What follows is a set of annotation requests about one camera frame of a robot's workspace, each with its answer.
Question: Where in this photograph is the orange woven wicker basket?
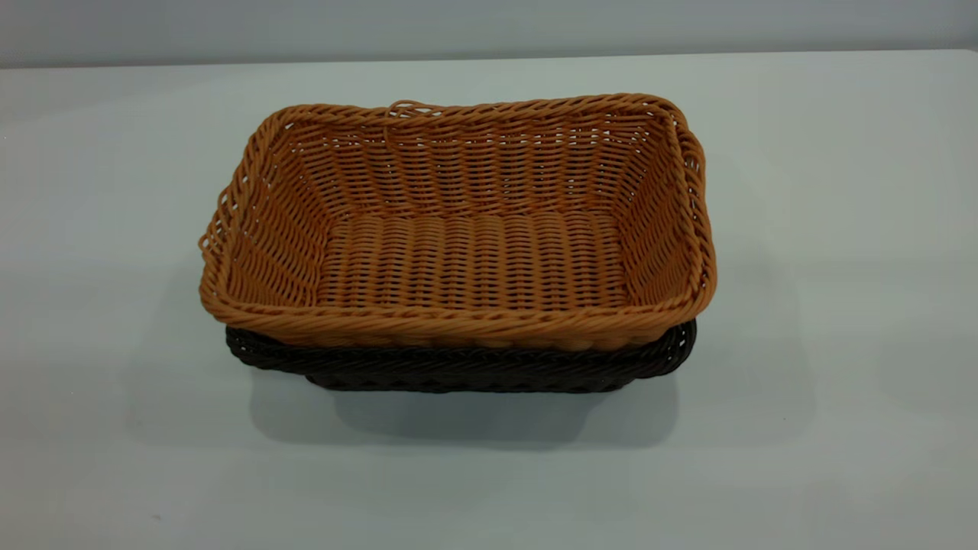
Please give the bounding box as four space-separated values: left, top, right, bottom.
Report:
199 93 718 352

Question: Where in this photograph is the black woven wicker basket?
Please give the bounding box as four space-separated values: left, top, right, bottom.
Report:
225 319 698 394

